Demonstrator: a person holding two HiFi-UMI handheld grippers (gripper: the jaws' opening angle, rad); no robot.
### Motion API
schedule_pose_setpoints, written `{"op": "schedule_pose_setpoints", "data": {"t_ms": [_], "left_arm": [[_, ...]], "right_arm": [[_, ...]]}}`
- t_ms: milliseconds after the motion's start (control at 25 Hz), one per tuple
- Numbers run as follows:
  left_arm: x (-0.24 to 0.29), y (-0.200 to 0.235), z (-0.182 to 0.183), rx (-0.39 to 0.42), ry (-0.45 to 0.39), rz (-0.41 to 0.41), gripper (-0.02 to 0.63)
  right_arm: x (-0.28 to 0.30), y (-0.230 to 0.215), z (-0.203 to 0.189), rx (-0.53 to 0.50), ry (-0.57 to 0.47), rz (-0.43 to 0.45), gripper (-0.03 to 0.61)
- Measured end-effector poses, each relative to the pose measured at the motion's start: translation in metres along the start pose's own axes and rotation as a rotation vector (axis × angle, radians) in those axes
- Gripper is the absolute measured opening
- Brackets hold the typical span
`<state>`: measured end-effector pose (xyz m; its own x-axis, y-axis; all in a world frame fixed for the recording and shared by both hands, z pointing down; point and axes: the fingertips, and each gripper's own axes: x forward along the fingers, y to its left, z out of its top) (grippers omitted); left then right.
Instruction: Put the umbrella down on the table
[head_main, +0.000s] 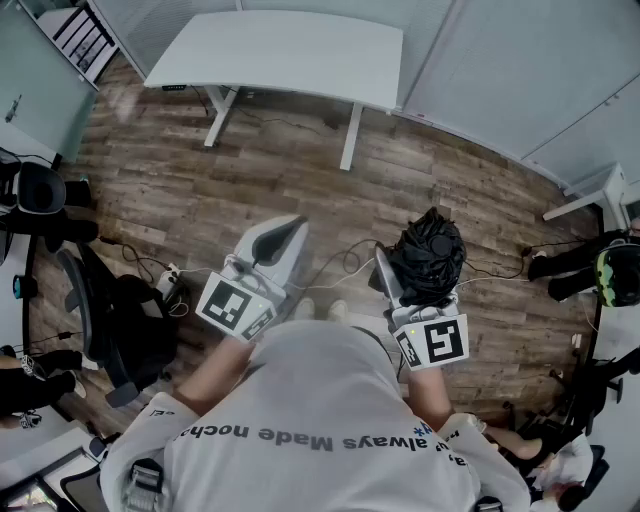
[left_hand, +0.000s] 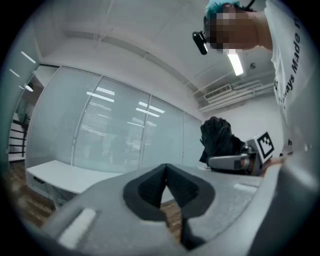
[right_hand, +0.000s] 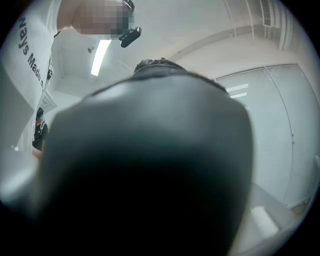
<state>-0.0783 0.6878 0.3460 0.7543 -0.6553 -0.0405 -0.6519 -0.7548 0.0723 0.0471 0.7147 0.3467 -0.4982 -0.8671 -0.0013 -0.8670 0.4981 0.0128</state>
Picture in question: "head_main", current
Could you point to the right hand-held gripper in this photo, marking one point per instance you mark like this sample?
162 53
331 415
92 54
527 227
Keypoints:
440 340

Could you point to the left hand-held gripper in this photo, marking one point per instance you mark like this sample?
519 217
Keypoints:
225 305

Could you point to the black cloth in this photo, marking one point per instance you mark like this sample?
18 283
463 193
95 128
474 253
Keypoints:
430 255

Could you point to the person's left forearm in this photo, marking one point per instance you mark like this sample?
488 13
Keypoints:
215 375

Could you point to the person's right forearm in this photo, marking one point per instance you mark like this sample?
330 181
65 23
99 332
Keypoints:
430 400

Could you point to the person's right white shoe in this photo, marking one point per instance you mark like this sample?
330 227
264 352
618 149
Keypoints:
338 311

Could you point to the person's white shoe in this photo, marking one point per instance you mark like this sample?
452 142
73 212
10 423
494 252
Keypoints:
338 311
305 309

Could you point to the person's left white shoe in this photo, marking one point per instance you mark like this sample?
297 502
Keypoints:
305 309

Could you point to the white power strip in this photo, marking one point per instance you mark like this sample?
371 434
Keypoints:
169 280

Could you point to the person's white printed shirt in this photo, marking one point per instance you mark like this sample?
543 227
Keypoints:
310 400

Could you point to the black office chair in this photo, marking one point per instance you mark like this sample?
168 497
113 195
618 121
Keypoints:
125 330

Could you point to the white table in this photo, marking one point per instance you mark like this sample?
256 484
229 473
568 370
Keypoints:
280 50

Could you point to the green and black helmet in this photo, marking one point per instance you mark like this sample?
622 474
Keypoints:
620 275

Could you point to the white side desk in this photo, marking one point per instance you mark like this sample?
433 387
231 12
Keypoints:
607 187

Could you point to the white shelf unit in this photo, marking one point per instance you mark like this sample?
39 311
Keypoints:
82 35

